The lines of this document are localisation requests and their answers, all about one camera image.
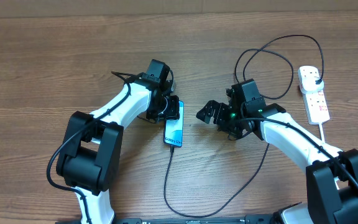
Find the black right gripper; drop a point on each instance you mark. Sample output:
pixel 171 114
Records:
pixel 219 108

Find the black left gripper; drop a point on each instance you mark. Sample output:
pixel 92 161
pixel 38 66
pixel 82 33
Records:
pixel 173 112

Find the Galaxy S24 smartphone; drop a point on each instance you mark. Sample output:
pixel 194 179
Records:
pixel 173 134

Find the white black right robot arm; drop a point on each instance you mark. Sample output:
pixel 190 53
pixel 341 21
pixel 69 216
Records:
pixel 331 174

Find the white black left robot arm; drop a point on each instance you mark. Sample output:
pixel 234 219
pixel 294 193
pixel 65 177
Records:
pixel 87 161

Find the white charger adapter plug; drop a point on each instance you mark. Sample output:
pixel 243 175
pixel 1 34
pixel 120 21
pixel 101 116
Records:
pixel 310 85

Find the white power strip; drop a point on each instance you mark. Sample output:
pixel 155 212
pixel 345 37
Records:
pixel 315 103

